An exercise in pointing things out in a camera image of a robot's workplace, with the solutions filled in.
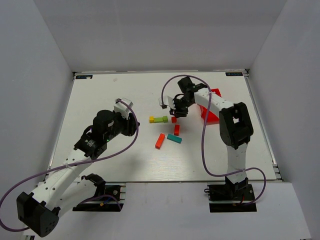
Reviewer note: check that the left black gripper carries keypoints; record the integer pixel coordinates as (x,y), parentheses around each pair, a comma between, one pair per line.
(131,124)

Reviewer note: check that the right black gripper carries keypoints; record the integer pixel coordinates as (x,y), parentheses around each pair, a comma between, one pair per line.
(179,110)

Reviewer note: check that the long green wood block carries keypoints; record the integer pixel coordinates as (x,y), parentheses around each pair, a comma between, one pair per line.
(158,120)

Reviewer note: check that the yellow wood cube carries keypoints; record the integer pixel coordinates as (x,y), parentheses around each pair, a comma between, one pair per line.
(151,119)

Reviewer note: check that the small green wood cube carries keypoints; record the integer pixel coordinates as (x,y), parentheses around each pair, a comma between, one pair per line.
(164,119)

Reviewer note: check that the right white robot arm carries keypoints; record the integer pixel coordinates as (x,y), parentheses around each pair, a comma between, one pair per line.
(235,129)

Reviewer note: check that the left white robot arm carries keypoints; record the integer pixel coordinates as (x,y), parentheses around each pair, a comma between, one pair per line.
(41,209)

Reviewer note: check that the short red wood block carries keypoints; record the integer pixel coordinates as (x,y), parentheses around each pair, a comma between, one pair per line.
(177,130)

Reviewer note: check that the teal long wood block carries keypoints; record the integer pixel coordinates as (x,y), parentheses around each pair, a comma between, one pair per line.
(174,138)

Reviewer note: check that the long red wood block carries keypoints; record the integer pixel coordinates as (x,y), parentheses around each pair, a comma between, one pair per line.
(160,141)

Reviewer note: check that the small red wood cube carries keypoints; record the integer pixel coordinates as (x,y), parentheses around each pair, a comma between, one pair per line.
(173,119)

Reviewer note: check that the left blue corner label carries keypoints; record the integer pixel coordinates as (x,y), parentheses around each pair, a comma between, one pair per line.
(84,77)

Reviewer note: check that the blue corner label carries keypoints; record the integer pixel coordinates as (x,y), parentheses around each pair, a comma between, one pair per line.
(84,77)
(234,74)

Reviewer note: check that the right blue corner label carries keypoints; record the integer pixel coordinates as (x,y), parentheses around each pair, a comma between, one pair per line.
(234,74)

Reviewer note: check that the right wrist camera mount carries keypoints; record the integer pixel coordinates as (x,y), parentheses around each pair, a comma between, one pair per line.
(166,102)

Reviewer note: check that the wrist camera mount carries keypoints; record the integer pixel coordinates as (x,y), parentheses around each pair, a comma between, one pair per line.
(166,102)
(121,107)

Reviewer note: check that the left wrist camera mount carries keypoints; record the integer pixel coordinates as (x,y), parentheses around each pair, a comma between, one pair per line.
(121,107)

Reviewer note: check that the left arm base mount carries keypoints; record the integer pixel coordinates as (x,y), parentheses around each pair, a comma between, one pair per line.
(108,197)

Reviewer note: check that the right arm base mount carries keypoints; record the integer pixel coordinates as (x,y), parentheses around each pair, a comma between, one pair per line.
(222,200)

